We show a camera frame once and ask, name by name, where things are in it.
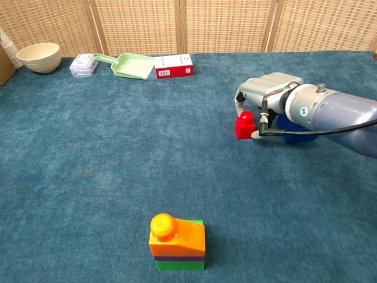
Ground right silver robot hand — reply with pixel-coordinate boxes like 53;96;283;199
234;72;304;139

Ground small red block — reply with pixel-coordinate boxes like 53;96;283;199
234;110;256;140

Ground blue four-stud block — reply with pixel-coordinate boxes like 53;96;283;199
276;114;318;144

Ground purple block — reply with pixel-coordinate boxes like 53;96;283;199
154;255;206;262

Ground orange and green toy block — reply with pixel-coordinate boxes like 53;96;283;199
155;219;206;271

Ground paper cups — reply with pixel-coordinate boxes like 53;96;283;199
0;28;24;70

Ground red and white carton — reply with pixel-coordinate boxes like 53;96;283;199
154;54;194;80

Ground light green dustpan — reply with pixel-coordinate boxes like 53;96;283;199
92;52;156;81

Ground woven bamboo folding screen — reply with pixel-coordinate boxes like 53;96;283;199
0;0;377;58

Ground blue carpet table cover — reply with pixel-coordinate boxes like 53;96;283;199
0;50;377;283

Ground clear plastic box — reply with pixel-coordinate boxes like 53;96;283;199
69;54;99;78

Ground beige bowl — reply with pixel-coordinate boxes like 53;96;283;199
16;42;62;74

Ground brown cardboard box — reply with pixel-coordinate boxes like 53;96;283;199
0;44;15;87

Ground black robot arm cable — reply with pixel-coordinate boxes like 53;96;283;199
258;100;377;137

